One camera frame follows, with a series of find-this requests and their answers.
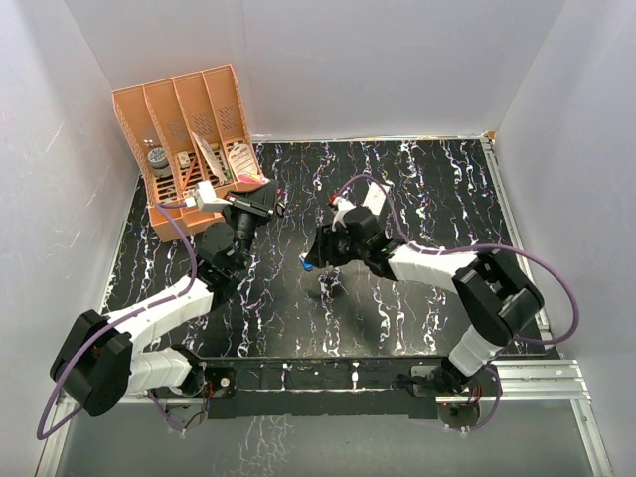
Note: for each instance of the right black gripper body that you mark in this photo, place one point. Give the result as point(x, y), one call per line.
point(341, 249)

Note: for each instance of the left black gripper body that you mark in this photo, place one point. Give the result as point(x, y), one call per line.
point(243, 221)

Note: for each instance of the key with blue tag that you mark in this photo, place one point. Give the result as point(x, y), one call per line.
point(307, 266)

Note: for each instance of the pink strap keyring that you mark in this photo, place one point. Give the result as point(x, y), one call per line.
point(252, 179)

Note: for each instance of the key with black tag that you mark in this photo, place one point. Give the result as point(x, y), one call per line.
point(280, 203)

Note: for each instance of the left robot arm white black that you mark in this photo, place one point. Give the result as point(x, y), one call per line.
point(104, 357)

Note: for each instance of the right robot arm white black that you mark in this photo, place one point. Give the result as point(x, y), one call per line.
point(498, 297)

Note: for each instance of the white label packet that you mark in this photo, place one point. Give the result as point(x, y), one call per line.
point(242, 160)

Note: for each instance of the white cardboard box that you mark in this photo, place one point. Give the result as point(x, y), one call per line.
point(375, 198)

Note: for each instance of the white paper card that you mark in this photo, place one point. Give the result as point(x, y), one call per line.
point(210, 155)

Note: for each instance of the small beige box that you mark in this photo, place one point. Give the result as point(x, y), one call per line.
point(185, 159)

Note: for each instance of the orange plastic file organizer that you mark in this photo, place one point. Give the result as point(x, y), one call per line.
point(164, 113)

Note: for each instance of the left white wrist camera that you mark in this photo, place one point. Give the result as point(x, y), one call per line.
point(204, 197)

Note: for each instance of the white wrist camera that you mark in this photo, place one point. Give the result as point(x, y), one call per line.
point(204, 197)
point(340, 207)

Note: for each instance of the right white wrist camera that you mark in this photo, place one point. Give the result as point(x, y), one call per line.
point(340, 207)

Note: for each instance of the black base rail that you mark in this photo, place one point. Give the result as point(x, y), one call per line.
point(343, 386)

